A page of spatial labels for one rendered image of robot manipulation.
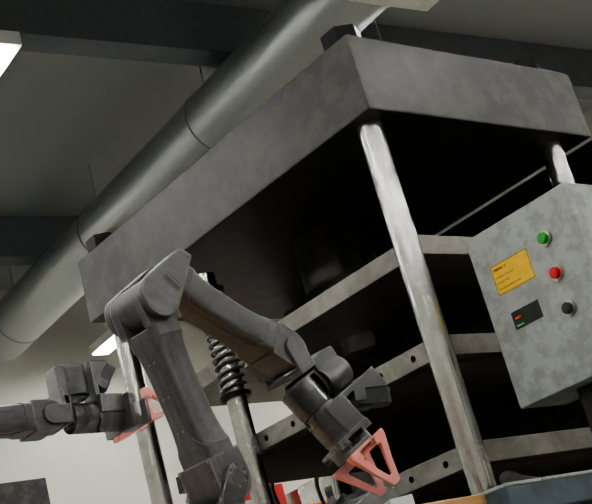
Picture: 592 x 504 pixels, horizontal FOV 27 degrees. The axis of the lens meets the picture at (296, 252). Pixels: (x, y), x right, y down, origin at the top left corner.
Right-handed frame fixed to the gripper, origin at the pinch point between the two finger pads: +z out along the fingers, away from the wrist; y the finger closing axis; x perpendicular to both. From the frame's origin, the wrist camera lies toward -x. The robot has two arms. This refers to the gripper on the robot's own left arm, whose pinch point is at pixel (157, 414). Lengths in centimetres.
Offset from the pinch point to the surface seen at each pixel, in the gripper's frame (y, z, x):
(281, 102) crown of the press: 2, 58, -78
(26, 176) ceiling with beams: 467, 272, -315
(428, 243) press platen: -15, 75, -33
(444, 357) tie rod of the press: -20, 63, -3
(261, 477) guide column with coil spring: 55, 67, 1
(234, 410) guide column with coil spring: 56, 65, -17
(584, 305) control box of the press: -50, 75, -3
